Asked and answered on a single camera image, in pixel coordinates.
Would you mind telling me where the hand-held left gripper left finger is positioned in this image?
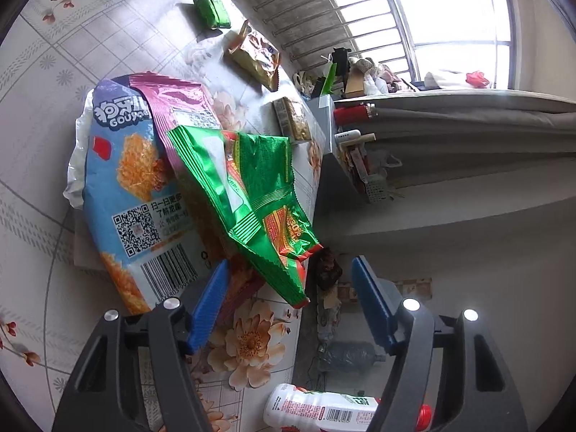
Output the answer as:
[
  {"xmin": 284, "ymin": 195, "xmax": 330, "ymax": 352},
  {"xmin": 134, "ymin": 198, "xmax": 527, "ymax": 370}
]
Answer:
[{"xmin": 51, "ymin": 258, "xmax": 231, "ymax": 432}]

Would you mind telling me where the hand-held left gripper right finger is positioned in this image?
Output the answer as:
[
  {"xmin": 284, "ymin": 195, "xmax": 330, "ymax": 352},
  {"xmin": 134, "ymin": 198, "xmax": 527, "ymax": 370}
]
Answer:
[{"xmin": 351, "ymin": 256, "xmax": 527, "ymax": 432}]

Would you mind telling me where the large green snack bag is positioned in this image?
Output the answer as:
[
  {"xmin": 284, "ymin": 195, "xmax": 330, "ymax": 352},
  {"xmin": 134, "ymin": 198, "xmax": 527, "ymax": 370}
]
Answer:
[{"xmin": 166, "ymin": 125, "xmax": 324, "ymax": 310}]

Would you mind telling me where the blue pink snack bag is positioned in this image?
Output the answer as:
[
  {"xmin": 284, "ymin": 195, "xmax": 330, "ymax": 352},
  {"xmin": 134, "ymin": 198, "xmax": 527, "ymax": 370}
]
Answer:
[{"xmin": 83, "ymin": 72, "xmax": 266, "ymax": 320}]

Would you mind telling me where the dark bag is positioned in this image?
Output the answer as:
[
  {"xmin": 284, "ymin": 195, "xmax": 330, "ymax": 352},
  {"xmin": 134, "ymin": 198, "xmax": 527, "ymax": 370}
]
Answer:
[{"xmin": 315, "ymin": 247, "xmax": 343, "ymax": 291}]

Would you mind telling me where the white pink-label milk bottle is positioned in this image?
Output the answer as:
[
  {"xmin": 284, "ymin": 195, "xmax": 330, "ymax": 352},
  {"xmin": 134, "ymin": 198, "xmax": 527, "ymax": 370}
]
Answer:
[{"xmin": 262, "ymin": 382, "xmax": 433, "ymax": 432}]

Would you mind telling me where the green plastic storage basket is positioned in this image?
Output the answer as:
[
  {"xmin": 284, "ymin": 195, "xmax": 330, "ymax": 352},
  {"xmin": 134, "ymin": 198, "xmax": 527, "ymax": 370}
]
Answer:
[{"xmin": 360, "ymin": 173, "xmax": 392, "ymax": 203}]

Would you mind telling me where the grey cabinet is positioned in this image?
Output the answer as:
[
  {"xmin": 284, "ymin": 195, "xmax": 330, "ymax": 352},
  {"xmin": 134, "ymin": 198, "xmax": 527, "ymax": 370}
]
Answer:
[{"xmin": 310, "ymin": 92, "xmax": 361, "ymax": 235}]

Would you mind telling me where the cardboard tube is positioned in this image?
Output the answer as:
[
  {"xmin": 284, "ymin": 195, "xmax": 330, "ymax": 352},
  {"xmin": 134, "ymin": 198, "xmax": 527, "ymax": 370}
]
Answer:
[{"xmin": 338, "ymin": 134, "xmax": 376, "ymax": 150}]

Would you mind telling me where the red thermos flask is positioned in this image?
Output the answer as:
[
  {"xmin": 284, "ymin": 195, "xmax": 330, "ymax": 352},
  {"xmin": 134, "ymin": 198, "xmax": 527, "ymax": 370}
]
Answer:
[{"xmin": 333, "ymin": 103, "xmax": 376, "ymax": 123}]

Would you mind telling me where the white crumpled plastic bag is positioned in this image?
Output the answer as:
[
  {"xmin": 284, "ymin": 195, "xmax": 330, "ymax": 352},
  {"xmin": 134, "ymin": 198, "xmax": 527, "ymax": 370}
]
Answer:
[{"xmin": 62, "ymin": 92, "xmax": 102, "ymax": 210}]

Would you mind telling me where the grey curtain beside cabinet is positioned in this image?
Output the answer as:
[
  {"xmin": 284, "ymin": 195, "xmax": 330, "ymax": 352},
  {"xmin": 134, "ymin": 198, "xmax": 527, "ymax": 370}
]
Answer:
[{"xmin": 373, "ymin": 90, "xmax": 576, "ymax": 190}]

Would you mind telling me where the yellow flat box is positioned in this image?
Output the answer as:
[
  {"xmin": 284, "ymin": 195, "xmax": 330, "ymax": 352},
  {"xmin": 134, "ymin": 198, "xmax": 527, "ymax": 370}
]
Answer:
[{"xmin": 273, "ymin": 96, "xmax": 313, "ymax": 145}]

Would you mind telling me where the green paper bag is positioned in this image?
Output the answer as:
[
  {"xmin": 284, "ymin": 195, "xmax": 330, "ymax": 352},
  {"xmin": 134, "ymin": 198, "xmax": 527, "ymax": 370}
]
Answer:
[{"xmin": 320, "ymin": 62, "xmax": 338, "ymax": 97}]

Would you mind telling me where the pile of cloths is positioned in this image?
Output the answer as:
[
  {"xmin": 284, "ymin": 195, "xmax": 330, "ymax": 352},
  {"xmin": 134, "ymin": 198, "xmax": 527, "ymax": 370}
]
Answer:
[{"xmin": 348, "ymin": 56, "xmax": 397, "ymax": 95}]

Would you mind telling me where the orange brown snack packet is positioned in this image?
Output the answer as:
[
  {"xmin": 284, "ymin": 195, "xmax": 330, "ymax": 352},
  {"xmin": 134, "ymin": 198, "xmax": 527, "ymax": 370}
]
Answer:
[{"xmin": 224, "ymin": 20, "xmax": 280, "ymax": 92}]

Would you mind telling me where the floral tablecloth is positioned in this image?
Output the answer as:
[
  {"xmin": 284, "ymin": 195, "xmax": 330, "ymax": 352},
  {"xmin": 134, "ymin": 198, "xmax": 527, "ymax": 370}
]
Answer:
[{"xmin": 0, "ymin": 0, "xmax": 329, "ymax": 432}]

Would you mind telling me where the metal window railing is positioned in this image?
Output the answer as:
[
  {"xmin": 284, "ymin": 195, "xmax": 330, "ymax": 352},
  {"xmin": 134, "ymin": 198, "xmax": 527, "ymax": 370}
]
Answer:
[{"xmin": 225, "ymin": 0, "xmax": 419, "ymax": 82}]

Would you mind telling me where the small green packet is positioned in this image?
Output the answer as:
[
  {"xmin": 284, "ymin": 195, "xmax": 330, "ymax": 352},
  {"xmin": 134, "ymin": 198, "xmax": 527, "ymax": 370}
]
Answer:
[{"xmin": 190, "ymin": 0, "xmax": 232, "ymax": 30}]

